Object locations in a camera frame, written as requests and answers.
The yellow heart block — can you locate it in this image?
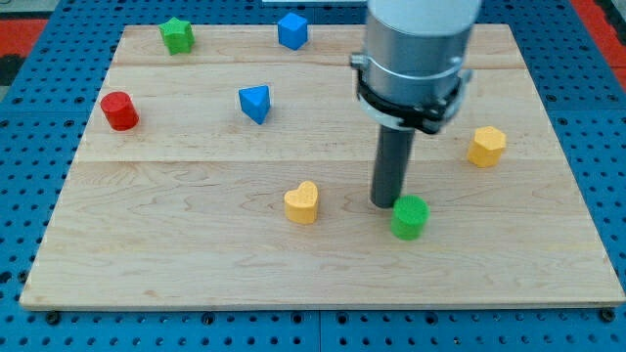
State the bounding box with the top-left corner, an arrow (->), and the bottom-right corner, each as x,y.
284,181 -> 319,225

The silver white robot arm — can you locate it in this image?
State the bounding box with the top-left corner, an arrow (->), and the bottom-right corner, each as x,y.
350,0 -> 482,134

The light wooden board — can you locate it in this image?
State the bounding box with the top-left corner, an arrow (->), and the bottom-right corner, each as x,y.
20,24 -> 625,311

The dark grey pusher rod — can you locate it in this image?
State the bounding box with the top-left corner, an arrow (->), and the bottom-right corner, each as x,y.
370,126 -> 415,208

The blue triangle block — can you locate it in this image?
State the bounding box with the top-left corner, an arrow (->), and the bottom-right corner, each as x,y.
239,85 -> 271,125

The green cylinder block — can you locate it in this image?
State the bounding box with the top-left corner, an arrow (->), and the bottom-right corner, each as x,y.
390,195 -> 429,241

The blue cube block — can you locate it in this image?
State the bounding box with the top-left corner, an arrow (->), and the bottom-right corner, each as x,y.
277,13 -> 308,51

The yellow hexagon block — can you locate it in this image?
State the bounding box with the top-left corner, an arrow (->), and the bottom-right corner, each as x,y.
467,126 -> 507,167

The green star block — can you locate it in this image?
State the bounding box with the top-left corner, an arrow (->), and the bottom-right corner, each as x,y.
157,17 -> 195,55

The red cylinder block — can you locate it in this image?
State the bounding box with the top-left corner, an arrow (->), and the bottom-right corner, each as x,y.
100,91 -> 139,131

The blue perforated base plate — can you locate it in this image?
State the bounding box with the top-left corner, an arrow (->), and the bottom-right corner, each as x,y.
1,0 -> 625,351

